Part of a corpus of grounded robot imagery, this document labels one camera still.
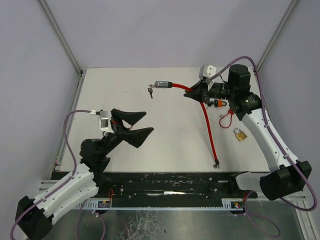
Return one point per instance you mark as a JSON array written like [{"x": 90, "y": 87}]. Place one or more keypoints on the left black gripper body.
[{"x": 114, "y": 126}]

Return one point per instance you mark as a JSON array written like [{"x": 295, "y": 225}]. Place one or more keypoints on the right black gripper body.
[{"x": 204, "y": 90}]

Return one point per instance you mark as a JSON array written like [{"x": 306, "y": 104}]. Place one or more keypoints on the orange black padlock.
[{"x": 218, "y": 103}]

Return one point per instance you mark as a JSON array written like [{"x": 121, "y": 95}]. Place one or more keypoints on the red padlock with thin cable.
[{"x": 225, "y": 120}]

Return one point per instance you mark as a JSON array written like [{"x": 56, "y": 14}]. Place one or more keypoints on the cable lock keys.
[{"x": 150, "y": 90}]

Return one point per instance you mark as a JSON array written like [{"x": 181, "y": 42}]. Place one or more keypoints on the thick red cable lock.
[{"x": 167, "y": 85}]

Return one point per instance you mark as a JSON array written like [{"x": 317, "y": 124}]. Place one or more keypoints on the brass padlock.
[{"x": 239, "y": 134}]

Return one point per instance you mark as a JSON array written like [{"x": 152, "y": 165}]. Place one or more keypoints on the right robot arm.
[{"x": 287, "y": 172}]

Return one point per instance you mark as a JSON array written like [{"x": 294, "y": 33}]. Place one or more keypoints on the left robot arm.
[{"x": 36, "y": 216}]

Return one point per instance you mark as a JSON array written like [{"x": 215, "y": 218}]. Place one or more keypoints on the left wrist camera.
[{"x": 104, "y": 121}]

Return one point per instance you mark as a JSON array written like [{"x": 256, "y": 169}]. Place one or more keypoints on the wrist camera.
[
  {"x": 206, "y": 72},
  {"x": 104, "y": 121}
]

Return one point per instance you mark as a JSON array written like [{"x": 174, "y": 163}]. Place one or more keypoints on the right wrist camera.
[{"x": 206, "y": 72}]

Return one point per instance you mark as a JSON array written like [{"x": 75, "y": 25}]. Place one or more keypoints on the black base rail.
[{"x": 169, "y": 190}]

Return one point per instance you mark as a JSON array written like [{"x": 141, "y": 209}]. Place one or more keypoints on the white cable duct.
[{"x": 94, "y": 204}]

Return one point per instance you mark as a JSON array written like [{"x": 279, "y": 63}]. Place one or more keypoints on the right aluminium frame post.
[{"x": 277, "y": 33}]

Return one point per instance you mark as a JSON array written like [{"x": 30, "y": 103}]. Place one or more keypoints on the aluminium frame post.
[
  {"x": 60, "y": 36},
  {"x": 277, "y": 33}
]

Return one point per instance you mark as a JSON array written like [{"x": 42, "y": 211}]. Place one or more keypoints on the left aluminium frame post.
[{"x": 60, "y": 36}]

